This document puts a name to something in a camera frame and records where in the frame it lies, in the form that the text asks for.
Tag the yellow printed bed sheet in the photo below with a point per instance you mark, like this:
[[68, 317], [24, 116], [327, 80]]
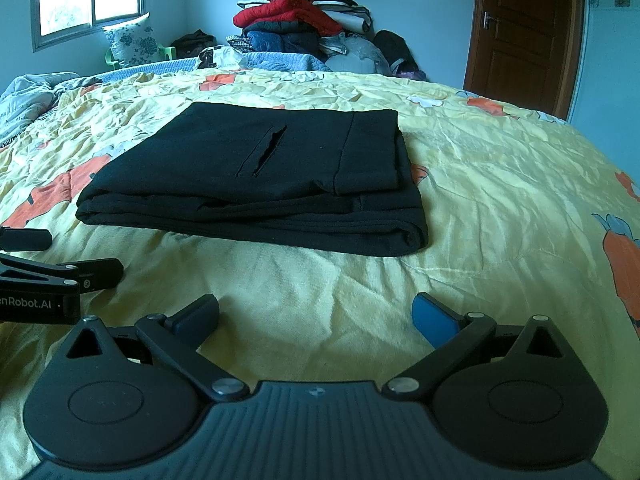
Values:
[[500, 210]]

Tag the green plastic chair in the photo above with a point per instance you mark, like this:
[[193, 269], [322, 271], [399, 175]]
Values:
[[167, 52]]

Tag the dark brown cloth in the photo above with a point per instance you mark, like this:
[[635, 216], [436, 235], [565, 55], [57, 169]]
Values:
[[192, 42]]

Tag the red jacket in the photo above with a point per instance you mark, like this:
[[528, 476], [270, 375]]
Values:
[[285, 12]]

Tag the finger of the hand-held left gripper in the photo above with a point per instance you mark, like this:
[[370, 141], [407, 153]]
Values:
[[100, 272], [27, 239]]

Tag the light grey duvet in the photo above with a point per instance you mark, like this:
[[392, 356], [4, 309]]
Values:
[[30, 97]]

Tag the pile of clothes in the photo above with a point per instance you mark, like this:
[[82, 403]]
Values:
[[310, 20]]

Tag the black white printed cloth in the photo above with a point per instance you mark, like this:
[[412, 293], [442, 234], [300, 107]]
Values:
[[220, 56]]

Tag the blue quilt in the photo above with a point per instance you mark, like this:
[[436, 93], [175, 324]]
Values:
[[280, 62]]

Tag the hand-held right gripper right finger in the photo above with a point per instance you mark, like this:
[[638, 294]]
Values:
[[435, 317]]

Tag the floral pillow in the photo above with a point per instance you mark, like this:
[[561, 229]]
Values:
[[131, 42]]

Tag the black pants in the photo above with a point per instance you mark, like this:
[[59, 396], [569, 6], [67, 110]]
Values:
[[225, 160]]

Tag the blue jacket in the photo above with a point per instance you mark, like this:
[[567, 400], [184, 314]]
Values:
[[280, 40]]

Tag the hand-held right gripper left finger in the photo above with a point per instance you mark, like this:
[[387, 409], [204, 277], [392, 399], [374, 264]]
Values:
[[197, 317]]

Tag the brown wooden door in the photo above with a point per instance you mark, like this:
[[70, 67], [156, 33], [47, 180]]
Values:
[[520, 35]]

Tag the black bag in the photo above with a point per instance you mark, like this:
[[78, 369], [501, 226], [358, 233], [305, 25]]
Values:
[[395, 50]]

